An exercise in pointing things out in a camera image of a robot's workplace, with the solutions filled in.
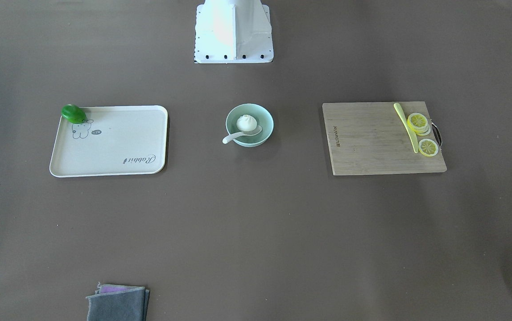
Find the white ceramic soup spoon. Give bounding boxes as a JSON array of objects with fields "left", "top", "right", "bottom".
[{"left": 222, "top": 125, "right": 263, "bottom": 144}]

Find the mint green bowl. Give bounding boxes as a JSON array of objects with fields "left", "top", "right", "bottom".
[{"left": 225, "top": 103, "right": 274, "bottom": 148}]

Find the wooden cutting board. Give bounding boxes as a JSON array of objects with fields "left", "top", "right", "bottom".
[{"left": 322, "top": 102, "right": 447, "bottom": 176}]

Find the yellow plastic knife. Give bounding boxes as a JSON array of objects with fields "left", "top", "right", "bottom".
[{"left": 393, "top": 103, "right": 419, "bottom": 154}]

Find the cream rabbit print tray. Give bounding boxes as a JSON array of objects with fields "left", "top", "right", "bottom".
[{"left": 49, "top": 105, "right": 169, "bottom": 177}]

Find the green pepper toy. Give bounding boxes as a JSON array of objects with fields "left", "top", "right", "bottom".
[{"left": 62, "top": 104, "right": 87, "bottom": 124}]

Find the grey folded cloth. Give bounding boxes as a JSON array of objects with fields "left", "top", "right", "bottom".
[{"left": 86, "top": 283, "right": 150, "bottom": 321}]

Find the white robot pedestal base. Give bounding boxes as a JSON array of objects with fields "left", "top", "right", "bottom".
[{"left": 194, "top": 0, "right": 274, "bottom": 64}]

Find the steel board handle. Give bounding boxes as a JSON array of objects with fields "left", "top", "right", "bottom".
[{"left": 431, "top": 122, "right": 443, "bottom": 148}]

